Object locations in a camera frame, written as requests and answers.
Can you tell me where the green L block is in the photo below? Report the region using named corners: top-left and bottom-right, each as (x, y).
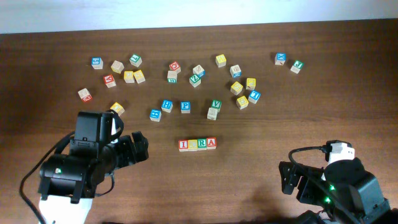
top-left (129, 54), bottom-right (142, 67)

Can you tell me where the plain block blue side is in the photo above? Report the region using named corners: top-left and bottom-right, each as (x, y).
top-left (193, 65), bottom-right (205, 78)

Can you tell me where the blue T block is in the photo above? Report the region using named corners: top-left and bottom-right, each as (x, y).
top-left (248, 90), bottom-right (261, 104)

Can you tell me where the blue D block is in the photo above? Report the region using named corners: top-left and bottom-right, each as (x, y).
top-left (230, 65), bottom-right (242, 78)

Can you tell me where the red X block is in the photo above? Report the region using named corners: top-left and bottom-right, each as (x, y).
top-left (103, 75), bottom-right (116, 88)

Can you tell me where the yellow block of pair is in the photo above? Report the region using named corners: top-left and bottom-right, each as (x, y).
top-left (124, 71), bottom-right (135, 83)
top-left (133, 70), bottom-right (146, 83)

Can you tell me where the yellow block left of pair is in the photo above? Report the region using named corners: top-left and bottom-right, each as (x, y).
top-left (124, 71), bottom-right (135, 83)

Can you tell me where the blue P block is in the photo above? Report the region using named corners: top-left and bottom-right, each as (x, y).
top-left (180, 101), bottom-right (191, 114)

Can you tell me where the blue X block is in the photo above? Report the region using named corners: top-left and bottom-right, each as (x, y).
top-left (274, 52), bottom-right (287, 65)

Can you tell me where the yellow S block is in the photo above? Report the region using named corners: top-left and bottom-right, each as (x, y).
top-left (246, 78), bottom-right (256, 90)

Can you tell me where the red I block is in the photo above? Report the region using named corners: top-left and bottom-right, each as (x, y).
top-left (178, 140), bottom-right (189, 152)

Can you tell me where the red C block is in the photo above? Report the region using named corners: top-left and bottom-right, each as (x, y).
top-left (169, 61), bottom-right (181, 73)

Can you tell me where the green J block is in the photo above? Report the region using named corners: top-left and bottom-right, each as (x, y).
top-left (290, 60), bottom-right (304, 74)

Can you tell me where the yellow K block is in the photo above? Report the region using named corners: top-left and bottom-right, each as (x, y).
top-left (230, 82), bottom-right (243, 95)

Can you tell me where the yellow C block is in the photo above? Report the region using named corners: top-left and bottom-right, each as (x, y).
top-left (188, 139), bottom-right (198, 151)

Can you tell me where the green Z block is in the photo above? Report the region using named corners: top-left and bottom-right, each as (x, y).
top-left (189, 74), bottom-right (201, 88)

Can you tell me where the green V block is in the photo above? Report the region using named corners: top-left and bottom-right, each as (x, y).
top-left (211, 100), bottom-right (222, 112)

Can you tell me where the plain wooden block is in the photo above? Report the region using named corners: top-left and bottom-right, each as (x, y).
top-left (207, 108), bottom-right (218, 120)

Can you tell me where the yellow G block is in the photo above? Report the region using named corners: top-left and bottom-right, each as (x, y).
top-left (236, 96), bottom-right (249, 110)

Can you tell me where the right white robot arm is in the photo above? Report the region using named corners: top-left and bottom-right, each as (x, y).
top-left (279, 158), bottom-right (397, 223)

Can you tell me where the plain block green side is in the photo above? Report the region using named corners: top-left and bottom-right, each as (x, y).
top-left (167, 70), bottom-right (178, 83)

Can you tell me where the blue block lower left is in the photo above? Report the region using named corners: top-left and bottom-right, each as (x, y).
top-left (149, 109), bottom-right (162, 122)

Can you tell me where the yellow O block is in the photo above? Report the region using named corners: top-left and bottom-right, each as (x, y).
top-left (110, 102), bottom-right (125, 116)

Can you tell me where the yellow top block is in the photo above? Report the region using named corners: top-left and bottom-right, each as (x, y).
top-left (215, 54), bottom-right (226, 68)

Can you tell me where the plain tan block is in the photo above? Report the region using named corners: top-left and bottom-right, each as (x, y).
top-left (111, 60), bottom-right (124, 74)

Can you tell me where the red side wooden block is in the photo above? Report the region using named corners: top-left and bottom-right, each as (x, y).
top-left (78, 88), bottom-right (93, 102)

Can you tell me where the blue H block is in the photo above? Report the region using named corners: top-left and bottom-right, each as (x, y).
top-left (161, 100), bottom-right (173, 113)

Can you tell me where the yellow block right of pair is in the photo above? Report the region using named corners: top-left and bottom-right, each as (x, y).
top-left (133, 70), bottom-right (146, 83)

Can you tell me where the red A block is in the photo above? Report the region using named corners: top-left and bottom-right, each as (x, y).
top-left (206, 137), bottom-right (217, 150)

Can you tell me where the green R block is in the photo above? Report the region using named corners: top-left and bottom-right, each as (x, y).
top-left (197, 138), bottom-right (207, 151)

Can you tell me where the blue S block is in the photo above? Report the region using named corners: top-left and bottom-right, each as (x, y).
top-left (91, 57), bottom-right (103, 70)

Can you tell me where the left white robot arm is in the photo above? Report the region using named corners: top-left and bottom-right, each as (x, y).
top-left (39, 110), bottom-right (149, 223)

